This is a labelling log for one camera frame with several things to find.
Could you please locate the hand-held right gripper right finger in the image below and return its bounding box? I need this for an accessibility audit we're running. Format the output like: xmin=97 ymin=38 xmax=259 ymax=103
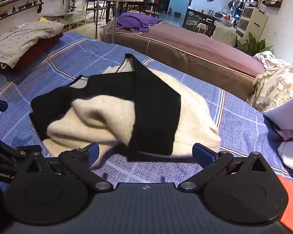
xmin=177 ymin=143 xmax=277 ymax=193

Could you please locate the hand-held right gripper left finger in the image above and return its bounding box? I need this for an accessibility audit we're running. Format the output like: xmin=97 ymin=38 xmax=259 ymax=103
xmin=22 ymin=143 xmax=114 ymax=192

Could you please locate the cream and black sweater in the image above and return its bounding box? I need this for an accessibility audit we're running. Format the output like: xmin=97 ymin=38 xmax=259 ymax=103
xmin=29 ymin=53 xmax=221 ymax=162

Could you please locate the blue plaid bed sheet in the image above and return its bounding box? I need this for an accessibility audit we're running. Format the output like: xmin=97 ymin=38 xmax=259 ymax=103
xmin=0 ymin=32 xmax=293 ymax=193

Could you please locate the dark red pillow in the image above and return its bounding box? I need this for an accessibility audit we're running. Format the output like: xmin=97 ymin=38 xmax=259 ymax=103
xmin=0 ymin=33 xmax=64 ymax=72

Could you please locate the grey polka dot blanket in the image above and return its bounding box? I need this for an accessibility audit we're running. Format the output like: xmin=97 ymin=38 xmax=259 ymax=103
xmin=0 ymin=21 xmax=64 ymax=69

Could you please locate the white cloth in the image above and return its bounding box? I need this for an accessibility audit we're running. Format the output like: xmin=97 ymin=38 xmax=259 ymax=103
xmin=263 ymin=99 xmax=293 ymax=183

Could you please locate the beige floral quilt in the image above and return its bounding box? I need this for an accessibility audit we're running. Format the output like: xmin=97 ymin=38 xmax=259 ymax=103
xmin=247 ymin=60 xmax=293 ymax=113

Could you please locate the brown bed cover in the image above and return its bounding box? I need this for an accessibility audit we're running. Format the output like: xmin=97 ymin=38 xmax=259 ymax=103
xmin=100 ymin=21 xmax=265 ymax=101

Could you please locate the white low rack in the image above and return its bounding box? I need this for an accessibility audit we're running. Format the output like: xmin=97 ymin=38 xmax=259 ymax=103
xmin=44 ymin=12 xmax=86 ymax=28

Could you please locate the crumpled white floral sheet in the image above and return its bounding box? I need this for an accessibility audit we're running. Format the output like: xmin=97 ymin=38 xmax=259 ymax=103
xmin=254 ymin=51 xmax=291 ymax=69

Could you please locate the green potted plant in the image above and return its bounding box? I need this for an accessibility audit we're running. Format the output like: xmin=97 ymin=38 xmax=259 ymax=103
xmin=237 ymin=33 xmax=272 ymax=56

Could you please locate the beige cloth covered chair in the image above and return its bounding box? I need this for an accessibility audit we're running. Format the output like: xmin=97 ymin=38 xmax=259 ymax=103
xmin=213 ymin=21 xmax=237 ymax=46

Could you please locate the dark cluttered desk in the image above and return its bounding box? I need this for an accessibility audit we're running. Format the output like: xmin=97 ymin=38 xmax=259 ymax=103
xmin=183 ymin=7 xmax=222 ymax=36

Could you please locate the dark dining chair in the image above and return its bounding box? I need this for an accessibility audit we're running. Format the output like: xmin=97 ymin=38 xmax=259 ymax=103
xmin=85 ymin=0 xmax=108 ymax=20
xmin=145 ymin=2 xmax=163 ymax=19

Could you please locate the white pole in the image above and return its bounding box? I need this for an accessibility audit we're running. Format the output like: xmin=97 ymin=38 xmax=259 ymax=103
xmin=95 ymin=0 xmax=102 ymax=40

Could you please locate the purple blanket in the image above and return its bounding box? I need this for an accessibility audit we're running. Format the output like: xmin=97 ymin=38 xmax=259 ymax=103
xmin=105 ymin=12 xmax=166 ymax=35

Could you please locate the cream drawer cabinet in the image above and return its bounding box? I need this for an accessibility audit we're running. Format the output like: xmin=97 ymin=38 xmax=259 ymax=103
xmin=236 ymin=5 xmax=268 ymax=42

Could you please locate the dark dining table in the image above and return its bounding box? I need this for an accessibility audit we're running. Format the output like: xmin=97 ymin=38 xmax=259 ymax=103
xmin=105 ymin=0 xmax=147 ymax=20

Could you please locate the vanity mirror with lights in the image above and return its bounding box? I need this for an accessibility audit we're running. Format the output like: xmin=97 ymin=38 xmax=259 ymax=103
xmin=231 ymin=0 xmax=255 ymax=17

